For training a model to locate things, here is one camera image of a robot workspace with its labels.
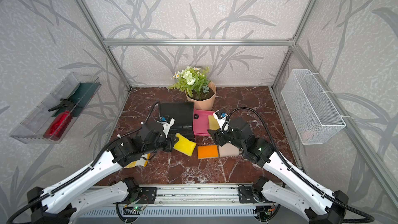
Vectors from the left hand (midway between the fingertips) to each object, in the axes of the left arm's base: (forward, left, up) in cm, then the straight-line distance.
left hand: (180, 140), depth 71 cm
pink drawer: (+19, -9, -14) cm, 25 cm away
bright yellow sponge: (-1, -2, -4) cm, 4 cm away
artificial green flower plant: (+30, -5, +10) cm, 32 cm away
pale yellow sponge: (+18, -16, -14) cm, 28 cm away
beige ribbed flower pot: (+33, -10, -8) cm, 36 cm away
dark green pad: (+14, +43, +15) cm, 47 cm away
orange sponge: (+2, -13, -19) cm, 23 cm away
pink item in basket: (+2, -59, +2) cm, 60 cm away
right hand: (+5, -15, +5) cm, 17 cm away
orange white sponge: (+3, -25, -18) cm, 31 cm away
